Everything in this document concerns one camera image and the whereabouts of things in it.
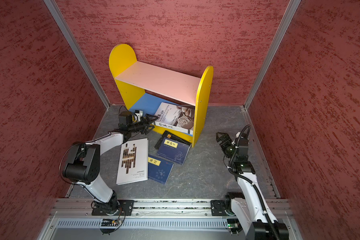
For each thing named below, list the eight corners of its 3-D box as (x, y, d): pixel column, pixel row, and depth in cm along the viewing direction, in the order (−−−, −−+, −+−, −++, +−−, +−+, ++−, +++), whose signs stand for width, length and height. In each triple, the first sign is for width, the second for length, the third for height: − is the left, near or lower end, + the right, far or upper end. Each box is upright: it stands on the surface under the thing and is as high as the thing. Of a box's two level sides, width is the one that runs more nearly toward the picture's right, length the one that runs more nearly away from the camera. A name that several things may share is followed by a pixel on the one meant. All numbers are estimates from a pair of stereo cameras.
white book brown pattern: (117, 185, 83) (115, 183, 80) (123, 143, 100) (122, 141, 97) (147, 181, 84) (146, 179, 82) (148, 140, 101) (147, 138, 99)
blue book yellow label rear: (156, 154, 94) (156, 152, 92) (166, 138, 103) (165, 135, 100) (182, 165, 90) (182, 162, 87) (190, 146, 98) (190, 144, 95)
